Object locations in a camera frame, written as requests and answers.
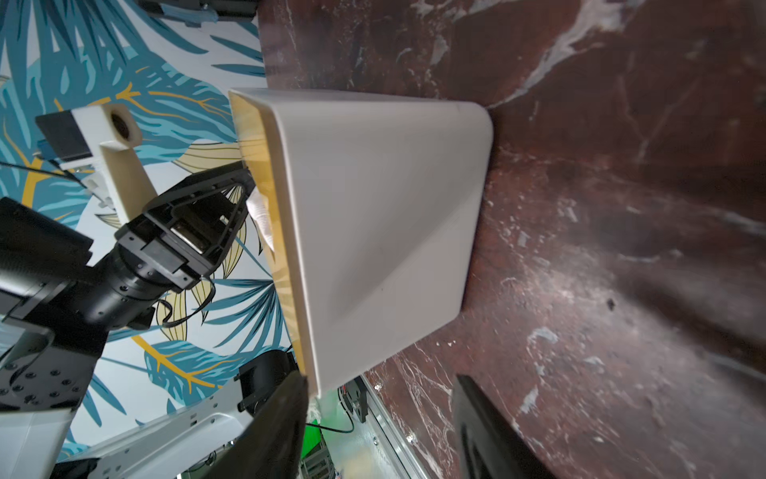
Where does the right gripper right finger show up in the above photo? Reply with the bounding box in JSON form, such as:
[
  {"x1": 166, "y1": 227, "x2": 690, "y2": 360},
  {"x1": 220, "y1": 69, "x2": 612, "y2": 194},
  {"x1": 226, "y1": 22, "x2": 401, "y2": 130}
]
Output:
[{"x1": 452, "y1": 374, "x2": 554, "y2": 479}]

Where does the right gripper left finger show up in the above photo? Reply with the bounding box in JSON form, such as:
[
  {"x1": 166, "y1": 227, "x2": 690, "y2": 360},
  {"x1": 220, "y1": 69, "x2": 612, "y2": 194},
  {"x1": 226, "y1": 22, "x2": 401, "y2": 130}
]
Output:
[{"x1": 207, "y1": 371, "x2": 308, "y2": 479}]

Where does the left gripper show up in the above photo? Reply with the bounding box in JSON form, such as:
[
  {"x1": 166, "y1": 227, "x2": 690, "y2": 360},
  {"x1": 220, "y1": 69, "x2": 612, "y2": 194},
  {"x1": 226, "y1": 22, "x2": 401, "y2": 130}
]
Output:
[{"x1": 115, "y1": 161, "x2": 255, "y2": 293}]

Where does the yellow wooden lid bottom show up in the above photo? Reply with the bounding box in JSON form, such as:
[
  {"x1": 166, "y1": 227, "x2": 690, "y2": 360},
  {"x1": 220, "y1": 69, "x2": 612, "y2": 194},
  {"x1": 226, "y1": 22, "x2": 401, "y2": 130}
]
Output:
[{"x1": 229, "y1": 90, "x2": 313, "y2": 376}]

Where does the white tissue box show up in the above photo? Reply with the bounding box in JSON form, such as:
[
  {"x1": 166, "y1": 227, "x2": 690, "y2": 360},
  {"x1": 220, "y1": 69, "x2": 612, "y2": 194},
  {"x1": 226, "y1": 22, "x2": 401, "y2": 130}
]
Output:
[{"x1": 233, "y1": 89, "x2": 494, "y2": 396}]

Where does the orange tissue pack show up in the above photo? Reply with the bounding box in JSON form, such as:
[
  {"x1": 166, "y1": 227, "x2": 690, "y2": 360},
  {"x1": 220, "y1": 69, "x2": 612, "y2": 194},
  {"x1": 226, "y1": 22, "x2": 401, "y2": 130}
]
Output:
[{"x1": 245, "y1": 188, "x2": 274, "y2": 253}]

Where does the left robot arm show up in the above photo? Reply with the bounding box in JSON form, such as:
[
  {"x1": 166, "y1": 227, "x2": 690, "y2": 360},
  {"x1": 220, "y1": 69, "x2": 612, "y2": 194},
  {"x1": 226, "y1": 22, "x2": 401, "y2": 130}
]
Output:
[{"x1": 1, "y1": 162, "x2": 307, "y2": 478}]

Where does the black plastic toolbox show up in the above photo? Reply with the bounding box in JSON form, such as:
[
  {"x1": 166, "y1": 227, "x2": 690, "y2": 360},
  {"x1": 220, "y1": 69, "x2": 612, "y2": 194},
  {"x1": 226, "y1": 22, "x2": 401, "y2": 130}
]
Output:
[{"x1": 135, "y1": 0, "x2": 261, "y2": 27}]

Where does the aluminium front rail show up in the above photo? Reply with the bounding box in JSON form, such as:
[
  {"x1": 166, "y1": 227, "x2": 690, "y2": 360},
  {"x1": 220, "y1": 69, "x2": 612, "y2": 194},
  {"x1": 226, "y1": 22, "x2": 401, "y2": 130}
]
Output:
[{"x1": 311, "y1": 375, "x2": 429, "y2": 478}]

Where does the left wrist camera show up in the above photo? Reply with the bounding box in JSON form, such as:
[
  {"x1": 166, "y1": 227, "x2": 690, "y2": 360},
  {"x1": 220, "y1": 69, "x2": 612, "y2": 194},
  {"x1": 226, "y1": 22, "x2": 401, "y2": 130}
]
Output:
[{"x1": 35, "y1": 103, "x2": 157, "y2": 225}]

